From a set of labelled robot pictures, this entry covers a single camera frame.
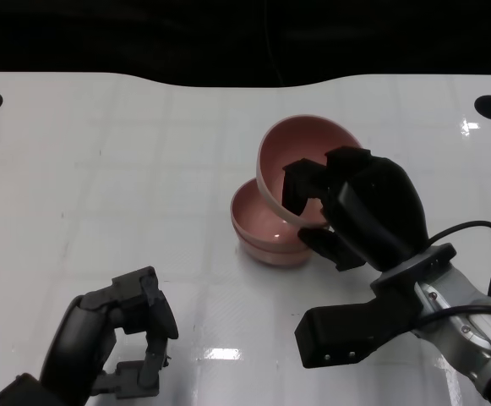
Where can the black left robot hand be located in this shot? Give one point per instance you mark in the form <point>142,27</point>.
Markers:
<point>84,338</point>

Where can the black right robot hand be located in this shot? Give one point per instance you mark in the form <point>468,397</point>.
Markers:
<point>376,211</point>

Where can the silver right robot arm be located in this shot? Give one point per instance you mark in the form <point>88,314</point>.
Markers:
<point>460,304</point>

